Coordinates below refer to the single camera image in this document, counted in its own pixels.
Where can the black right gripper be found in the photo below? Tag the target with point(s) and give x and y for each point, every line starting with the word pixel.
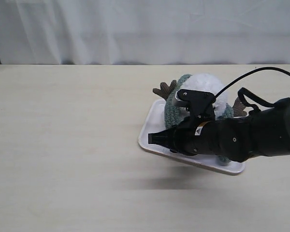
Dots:
pixel 227 137

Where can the white rectangular plastic tray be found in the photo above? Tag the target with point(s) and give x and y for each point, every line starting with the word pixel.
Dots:
pixel 154 122

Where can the green fleece scarf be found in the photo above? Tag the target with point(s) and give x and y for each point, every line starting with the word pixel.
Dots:
pixel 174 111

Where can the white plush snowman toy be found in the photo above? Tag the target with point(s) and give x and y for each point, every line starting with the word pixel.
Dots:
pixel 207 89

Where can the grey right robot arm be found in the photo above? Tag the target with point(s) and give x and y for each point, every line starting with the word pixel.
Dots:
pixel 264 133

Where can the white backdrop curtain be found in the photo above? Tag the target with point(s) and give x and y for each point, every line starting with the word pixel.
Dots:
pixel 151 32

